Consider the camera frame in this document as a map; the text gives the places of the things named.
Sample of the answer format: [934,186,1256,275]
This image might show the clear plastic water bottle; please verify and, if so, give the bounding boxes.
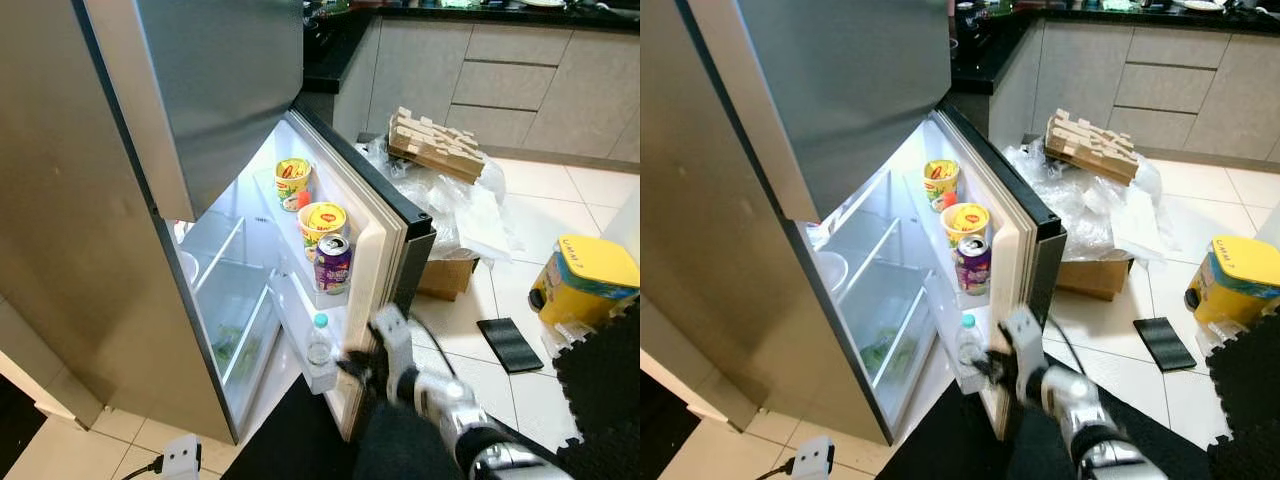
[304,312,338,394]
[954,312,988,394]

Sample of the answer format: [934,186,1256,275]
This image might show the clear fridge crisper drawer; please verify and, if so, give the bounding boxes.
[838,258,936,426]
[193,258,288,426]

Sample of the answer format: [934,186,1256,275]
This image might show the glass fridge shelf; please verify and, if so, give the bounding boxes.
[178,213,248,293]
[825,213,896,293]

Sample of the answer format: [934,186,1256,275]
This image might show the purple drink can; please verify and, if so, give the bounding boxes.
[312,234,354,296]
[953,234,994,297]

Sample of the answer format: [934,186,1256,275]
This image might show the green vegetables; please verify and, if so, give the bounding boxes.
[860,325,906,379]
[210,322,263,379]

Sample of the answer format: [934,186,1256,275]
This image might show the brown cardboard box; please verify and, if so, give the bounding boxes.
[1054,257,1134,302]
[414,255,480,302]

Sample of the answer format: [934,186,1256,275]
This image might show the black flat floor pad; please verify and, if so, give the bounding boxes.
[475,316,547,375]
[1132,316,1199,374]

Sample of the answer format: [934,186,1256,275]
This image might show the yellow noodle cup hot print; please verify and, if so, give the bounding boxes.
[297,201,350,263]
[942,202,992,251]

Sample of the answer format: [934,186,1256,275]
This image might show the yellow noodle cup crumpled lid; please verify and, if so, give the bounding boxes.
[921,157,962,212]
[274,157,314,212]

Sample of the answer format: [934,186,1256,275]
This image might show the crumpled clear plastic wrap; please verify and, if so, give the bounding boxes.
[1195,318,1241,359]
[540,318,596,363]

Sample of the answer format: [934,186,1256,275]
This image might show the black puzzle foam mat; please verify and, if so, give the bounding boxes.
[1203,308,1280,480]
[553,298,641,480]

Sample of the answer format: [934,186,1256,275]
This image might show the yellow lidded storage tub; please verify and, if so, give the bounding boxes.
[1184,234,1280,328]
[527,234,641,333]

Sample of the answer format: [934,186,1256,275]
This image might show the silver freezer door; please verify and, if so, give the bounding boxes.
[84,0,306,224]
[688,0,954,224]

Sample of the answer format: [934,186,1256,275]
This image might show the black kitchen countertop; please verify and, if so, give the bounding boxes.
[300,0,641,97]
[948,0,1280,97]

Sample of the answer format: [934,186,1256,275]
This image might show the grey kitchen cabinet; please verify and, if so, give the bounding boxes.
[330,15,641,167]
[985,20,1280,167]

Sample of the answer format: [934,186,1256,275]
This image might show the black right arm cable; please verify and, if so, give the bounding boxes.
[412,315,463,381]
[1045,315,1093,381]

